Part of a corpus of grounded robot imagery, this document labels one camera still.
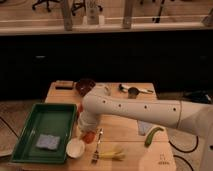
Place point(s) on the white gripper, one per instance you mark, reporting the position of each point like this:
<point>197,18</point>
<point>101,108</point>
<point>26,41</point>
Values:
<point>88,122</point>

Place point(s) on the orange apple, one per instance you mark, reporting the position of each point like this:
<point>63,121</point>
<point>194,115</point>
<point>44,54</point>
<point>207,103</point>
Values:
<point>89,137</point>

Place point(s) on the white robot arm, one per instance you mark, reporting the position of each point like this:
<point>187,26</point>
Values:
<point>193,118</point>

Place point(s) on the small dark cup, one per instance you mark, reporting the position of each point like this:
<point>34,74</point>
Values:
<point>133,93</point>

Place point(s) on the orange rimmed plate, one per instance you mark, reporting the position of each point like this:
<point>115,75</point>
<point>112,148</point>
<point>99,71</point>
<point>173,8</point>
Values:
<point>79,110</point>

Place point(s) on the dark brown bowl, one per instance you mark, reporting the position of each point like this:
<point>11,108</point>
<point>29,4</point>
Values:
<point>83,86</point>

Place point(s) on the silver fork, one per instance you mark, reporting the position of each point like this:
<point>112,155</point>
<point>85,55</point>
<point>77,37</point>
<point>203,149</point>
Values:
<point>95,156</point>

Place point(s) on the green plastic tray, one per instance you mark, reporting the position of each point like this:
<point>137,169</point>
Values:
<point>53,119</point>

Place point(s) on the yellow banana peel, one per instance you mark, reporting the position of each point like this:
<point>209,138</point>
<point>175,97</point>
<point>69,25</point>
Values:
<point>115,155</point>

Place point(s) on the blue sponge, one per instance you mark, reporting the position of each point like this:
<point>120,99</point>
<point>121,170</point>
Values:
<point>49,142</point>

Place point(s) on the black and wood block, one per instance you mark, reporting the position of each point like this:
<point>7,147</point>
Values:
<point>65,85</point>

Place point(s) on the light blue cloth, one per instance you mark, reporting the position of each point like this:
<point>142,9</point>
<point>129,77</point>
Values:
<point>144,127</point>

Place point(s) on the green chili pepper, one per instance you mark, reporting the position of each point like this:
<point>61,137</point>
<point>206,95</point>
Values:
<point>150,136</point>

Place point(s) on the black handled utensil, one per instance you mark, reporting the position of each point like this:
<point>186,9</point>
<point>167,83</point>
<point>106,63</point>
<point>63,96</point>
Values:
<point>125,88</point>

